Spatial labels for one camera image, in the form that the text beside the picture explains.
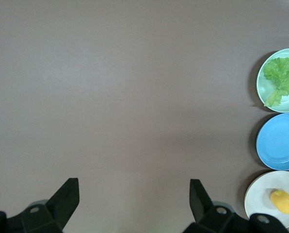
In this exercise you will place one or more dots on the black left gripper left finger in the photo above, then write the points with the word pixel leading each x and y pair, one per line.
pixel 62 204

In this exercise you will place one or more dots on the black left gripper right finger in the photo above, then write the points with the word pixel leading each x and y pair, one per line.
pixel 202 208

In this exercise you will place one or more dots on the yellow lemon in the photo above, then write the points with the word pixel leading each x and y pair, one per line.
pixel 284 202

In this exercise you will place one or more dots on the green lettuce leaf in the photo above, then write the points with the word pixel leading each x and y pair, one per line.
pixel 284 75

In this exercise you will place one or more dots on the cream round plate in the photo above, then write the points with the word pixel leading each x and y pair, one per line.
pixel 258 196

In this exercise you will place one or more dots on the blue round plate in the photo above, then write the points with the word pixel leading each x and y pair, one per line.
pixel 280 143

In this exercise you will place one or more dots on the brown table cover sheet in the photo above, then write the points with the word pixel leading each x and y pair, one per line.
pixel 110 85

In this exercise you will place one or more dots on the pale green round plate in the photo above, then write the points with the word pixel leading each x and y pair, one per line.
pixel 262 89

